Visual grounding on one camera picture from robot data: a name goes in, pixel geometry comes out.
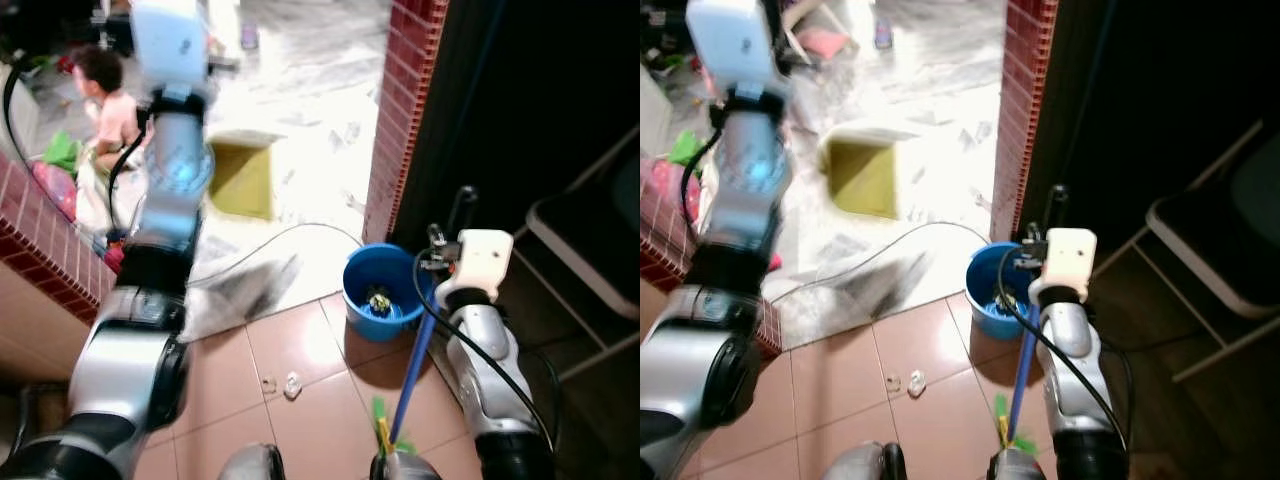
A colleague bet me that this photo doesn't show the grey right robot foot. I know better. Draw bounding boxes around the grey right robot foot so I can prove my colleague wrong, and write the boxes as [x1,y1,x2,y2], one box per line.
[369,450,442,480]
[987,447,1049,480]

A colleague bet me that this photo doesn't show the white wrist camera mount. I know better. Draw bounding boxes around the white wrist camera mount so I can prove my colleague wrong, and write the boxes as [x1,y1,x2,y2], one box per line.
[685,0,783,89]
[130,0,213,89]
[1028,227,1099,303]
[437,229,516,304]

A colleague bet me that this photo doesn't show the white plastic bag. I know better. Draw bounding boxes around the white plastic bag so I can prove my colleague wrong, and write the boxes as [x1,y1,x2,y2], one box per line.
[74,160,119,237]

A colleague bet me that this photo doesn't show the child in pink shirt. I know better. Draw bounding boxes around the child in pink shirt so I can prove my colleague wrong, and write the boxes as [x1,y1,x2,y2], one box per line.
[70,44,146,173]

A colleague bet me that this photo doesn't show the grey robot foot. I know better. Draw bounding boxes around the grey robot foot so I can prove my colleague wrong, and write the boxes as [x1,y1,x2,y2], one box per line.
[987,447,1049,480]
[217,443,287,480]
[369,450,442,480]
[822,440,907,480]

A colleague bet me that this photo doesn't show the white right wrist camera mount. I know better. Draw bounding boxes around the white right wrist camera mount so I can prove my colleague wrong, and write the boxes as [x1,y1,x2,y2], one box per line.
[1028,227,1099,303]
[437,229,516,304]

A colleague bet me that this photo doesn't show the green plastic toy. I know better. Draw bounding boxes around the green plastic toy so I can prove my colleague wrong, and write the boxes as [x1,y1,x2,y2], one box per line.
[668,130,703,168]
[42,130,83,173]

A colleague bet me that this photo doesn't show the dark folding chair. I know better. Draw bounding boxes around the dark folding chair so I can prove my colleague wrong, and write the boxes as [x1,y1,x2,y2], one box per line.
[524,125,641,386]
[1143,118,1280,386]

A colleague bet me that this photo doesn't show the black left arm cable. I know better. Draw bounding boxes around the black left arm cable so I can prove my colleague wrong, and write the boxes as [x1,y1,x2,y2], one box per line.
[0,58,151,236]
[680,125,729,246]

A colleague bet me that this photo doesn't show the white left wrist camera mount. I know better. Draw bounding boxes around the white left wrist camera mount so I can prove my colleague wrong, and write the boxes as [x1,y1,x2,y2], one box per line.
[130,0,213,89]
[685,0,783,89]

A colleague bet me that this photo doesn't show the red plastic bag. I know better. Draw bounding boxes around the red plastic bag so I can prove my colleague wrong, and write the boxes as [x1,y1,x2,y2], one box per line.
[650,158,693,216]
[30,160,79,219]

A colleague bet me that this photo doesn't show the yellow green open box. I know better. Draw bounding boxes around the yellow green open box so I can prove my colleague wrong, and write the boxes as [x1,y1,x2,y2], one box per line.
[206,130,288,223]
[818,128,903,221]

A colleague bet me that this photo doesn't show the grey left robot foot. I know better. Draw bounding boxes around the grey left robot foot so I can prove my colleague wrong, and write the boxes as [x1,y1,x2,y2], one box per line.
[217,443,287,480]
[822,440,907,480]

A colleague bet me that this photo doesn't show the blue plastic bucket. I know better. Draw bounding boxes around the blue plastic bucket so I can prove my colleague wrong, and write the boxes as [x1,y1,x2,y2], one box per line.
[342,243,438,343]
[964,242,1041,341]

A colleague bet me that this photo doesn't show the pink cloth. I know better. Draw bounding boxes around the pink cloth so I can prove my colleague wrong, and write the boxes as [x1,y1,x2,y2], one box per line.
[795,24,853,63]

